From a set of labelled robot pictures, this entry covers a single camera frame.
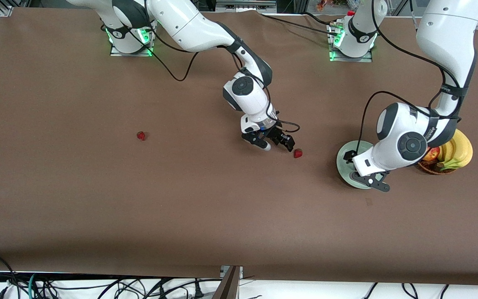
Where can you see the red strawberry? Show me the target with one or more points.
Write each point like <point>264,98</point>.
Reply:
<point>141,136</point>
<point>298,153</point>

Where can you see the brown wicker basket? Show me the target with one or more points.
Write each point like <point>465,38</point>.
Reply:
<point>430,169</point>

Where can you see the colourful background objects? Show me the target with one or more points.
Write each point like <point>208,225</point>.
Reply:
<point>326,4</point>

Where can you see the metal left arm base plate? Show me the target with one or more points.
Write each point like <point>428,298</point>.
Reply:
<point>338,59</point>

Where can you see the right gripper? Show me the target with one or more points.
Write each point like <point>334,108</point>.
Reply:
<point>275,132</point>

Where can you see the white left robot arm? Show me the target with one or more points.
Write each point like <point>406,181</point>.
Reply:
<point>446,41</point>

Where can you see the red apple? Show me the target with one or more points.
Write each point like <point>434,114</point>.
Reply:
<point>433,155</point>

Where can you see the aluminium frame post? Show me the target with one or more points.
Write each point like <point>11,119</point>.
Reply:
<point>228,286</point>

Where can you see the brown table cover sheet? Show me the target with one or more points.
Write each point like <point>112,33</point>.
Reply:
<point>98,187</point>

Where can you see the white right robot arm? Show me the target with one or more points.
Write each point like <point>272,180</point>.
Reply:
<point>189,25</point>

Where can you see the grey device box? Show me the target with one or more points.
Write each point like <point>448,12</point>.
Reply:
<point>245,6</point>

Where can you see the yellow banana bunch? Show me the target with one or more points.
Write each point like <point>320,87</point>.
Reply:
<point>461,151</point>

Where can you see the pale green round plate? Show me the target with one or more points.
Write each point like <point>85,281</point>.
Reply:
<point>342,168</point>

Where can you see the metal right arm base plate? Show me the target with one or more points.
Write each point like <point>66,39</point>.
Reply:
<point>116,53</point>

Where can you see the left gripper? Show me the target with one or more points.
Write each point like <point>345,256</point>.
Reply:
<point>350,155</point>

